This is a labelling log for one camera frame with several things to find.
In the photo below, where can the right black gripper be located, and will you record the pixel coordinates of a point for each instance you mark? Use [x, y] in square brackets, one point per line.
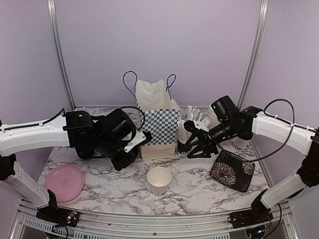
[207, 146]

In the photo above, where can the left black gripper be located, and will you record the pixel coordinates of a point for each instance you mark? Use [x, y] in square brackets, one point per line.
[119, 165]

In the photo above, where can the white paper cup GOOD print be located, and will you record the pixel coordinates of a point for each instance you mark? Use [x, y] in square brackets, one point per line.
[239, 144]

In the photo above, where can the blue checkered paper bag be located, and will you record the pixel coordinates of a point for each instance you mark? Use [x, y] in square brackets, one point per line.
[160, 116]

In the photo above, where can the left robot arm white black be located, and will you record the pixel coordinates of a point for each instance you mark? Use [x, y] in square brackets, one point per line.
[66, 129]

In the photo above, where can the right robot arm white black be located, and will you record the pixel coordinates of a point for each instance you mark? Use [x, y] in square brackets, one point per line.
[302, 139]

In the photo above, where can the black cup holding straws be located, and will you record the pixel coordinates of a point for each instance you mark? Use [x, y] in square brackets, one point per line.
[182, 147]

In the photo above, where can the stack of white paper cups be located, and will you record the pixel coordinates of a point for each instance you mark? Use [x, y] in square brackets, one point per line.
[212, 117]

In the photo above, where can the white wrapped straws bundle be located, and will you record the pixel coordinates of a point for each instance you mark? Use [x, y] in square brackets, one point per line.
[193, 113]

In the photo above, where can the black floral square dish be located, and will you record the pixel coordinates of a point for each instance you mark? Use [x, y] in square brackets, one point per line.
[232, 172]

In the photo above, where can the pink plastic plate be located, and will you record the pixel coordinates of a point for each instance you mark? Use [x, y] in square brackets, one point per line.
[65, 181]

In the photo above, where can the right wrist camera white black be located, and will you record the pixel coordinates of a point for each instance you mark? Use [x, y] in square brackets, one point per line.
[192, 126]

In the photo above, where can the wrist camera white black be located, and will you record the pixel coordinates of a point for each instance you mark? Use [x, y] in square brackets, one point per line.
[141, 138]
[192, 126]

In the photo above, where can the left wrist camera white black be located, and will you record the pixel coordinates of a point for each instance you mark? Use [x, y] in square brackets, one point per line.
[141, 138]

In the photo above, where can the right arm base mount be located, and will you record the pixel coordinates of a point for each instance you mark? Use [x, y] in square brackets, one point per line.
[257, 214]

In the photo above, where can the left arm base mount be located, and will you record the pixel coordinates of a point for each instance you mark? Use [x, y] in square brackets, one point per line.
[52, 213]

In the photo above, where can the aluminium front rail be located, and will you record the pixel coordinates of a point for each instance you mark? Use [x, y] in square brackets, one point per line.
[94, 225]

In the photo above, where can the left aluminium frame post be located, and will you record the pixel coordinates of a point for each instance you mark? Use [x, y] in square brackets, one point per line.
[59, 53]

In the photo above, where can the aluminium frame post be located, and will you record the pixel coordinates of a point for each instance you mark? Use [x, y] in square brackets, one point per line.
[255, 52]
[59, 53]

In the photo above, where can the right aluminium frame post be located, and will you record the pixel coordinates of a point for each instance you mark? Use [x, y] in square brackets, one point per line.
[255, 52]

